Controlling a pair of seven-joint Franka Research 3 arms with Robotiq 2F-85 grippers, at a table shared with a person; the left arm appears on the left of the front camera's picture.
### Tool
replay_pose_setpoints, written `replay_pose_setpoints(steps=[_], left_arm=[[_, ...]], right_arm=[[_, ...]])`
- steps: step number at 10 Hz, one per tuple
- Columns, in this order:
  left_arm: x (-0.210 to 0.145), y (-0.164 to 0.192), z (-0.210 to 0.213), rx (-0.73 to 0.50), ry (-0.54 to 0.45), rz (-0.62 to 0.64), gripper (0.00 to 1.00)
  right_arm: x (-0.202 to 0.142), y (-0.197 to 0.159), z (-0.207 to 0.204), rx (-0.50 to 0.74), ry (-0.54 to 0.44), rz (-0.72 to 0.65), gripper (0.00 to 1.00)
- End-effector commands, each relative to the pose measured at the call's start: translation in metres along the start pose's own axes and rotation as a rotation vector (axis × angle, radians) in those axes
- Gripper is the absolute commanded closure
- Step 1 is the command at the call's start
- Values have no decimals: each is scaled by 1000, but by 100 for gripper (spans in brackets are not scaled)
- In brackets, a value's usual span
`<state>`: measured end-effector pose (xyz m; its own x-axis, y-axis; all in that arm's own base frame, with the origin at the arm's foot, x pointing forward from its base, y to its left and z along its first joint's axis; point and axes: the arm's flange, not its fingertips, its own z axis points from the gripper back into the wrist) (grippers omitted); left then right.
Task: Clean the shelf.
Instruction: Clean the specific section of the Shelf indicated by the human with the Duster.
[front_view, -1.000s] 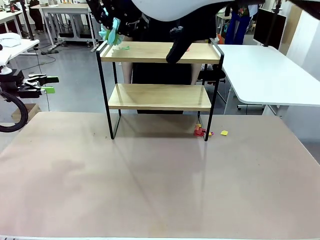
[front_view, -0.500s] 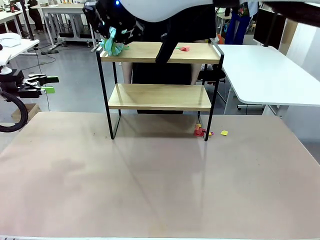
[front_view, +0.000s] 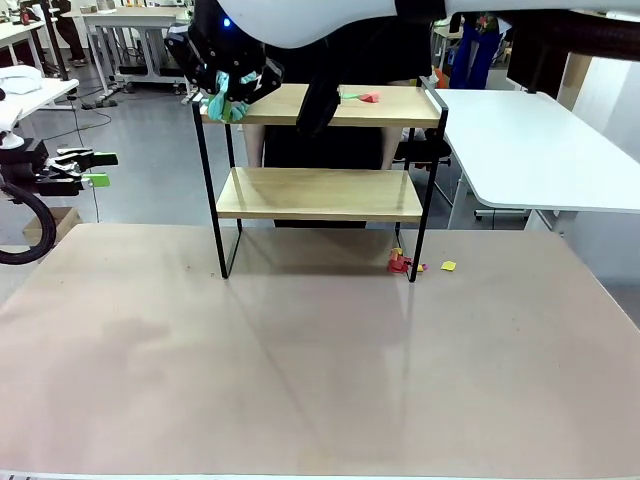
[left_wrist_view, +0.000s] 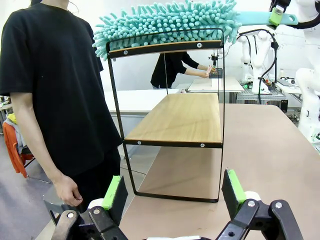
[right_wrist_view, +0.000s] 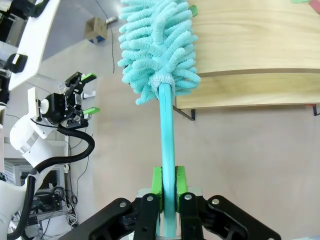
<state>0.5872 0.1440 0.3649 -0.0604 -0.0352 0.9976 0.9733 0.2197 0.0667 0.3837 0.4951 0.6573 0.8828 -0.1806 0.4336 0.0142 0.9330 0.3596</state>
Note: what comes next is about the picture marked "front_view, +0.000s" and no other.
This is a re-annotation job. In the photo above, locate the black vertical post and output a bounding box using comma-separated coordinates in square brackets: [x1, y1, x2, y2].
[39, 0, 70, 82]

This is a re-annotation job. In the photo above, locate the grey workbench table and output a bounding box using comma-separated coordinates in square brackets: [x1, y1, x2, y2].
[79, 5, 199, 97]

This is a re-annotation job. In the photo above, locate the black monitor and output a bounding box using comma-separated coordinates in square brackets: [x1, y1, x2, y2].
[506, 19, 572, 96]

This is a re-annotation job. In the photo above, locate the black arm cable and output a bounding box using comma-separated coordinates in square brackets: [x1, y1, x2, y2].
[296, 8, 640, 139]
[0, 179, 57, 265]

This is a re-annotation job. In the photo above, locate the two-tier wooden black-framed shelf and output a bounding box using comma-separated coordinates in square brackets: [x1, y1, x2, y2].
[191, 74, 449, 284]

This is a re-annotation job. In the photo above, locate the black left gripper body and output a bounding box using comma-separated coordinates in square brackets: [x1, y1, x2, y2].
[0, 139, 52, 195]

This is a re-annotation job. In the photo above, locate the bystander in dark trousers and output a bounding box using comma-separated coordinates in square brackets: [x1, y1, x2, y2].
[49, 0, 90, 66]

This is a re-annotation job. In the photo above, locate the white side desk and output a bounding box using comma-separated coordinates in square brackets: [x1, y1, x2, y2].
[0, 74, 81, 127]

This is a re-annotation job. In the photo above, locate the cardboard box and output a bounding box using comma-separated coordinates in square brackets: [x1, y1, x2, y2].
[22, 206, 82, 246]

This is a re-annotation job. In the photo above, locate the teal cleaning cloth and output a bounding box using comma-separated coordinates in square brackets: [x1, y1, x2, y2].
[206, 72, 251, 124]

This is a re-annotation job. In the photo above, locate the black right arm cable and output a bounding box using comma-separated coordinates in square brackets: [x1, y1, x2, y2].
[296, 8, 640, 139]

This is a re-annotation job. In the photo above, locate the white cloth bundle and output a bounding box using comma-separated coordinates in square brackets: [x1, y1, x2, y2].
[0, 66, 45, 96]

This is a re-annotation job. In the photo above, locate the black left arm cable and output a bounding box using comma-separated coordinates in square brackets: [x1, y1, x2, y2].
[0, 179, 57, 265]

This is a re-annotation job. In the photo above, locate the bystander in blue trousers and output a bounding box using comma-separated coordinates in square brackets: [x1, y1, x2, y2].
[448, 12, 515, 91]

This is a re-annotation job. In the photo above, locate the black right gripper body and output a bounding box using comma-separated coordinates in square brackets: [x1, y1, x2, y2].
[191, 0, 267, 77]

